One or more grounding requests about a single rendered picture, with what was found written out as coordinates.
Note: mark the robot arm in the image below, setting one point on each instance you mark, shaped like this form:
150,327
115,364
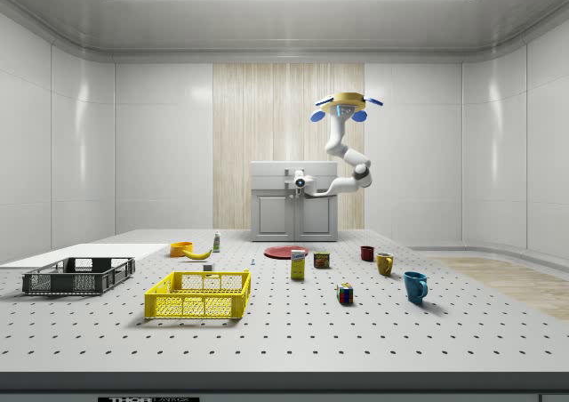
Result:
338,133

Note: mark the white cabinet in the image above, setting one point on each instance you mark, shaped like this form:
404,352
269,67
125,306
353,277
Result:
271,215

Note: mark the red plate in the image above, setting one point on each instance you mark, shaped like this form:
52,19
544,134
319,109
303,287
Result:
280,252

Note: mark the yellow white box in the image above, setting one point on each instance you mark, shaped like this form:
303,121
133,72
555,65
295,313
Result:
298,266

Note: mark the flat-sided can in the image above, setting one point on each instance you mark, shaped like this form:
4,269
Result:
321,260

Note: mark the small white bottle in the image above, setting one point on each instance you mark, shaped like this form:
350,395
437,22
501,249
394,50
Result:
216,243

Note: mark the red mug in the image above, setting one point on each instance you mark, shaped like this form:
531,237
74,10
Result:
366,254

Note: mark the grey cube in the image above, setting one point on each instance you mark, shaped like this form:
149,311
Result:
208,267

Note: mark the banana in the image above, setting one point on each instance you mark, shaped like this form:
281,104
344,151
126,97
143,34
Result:
197,255

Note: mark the puzzle cube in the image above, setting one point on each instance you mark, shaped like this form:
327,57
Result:
345,294

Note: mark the yellow bowl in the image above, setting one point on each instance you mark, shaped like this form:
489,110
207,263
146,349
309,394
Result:
178,248

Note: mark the yellow mug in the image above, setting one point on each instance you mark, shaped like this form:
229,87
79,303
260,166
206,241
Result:
383,264

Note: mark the yellow basket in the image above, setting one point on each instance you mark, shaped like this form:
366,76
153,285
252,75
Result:
195,306

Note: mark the blue mug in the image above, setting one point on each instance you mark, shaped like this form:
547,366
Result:
413,286

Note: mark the white board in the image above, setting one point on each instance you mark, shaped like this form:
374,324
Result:
111,251

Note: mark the dark grey basket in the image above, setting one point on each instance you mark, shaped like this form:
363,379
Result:
62,283

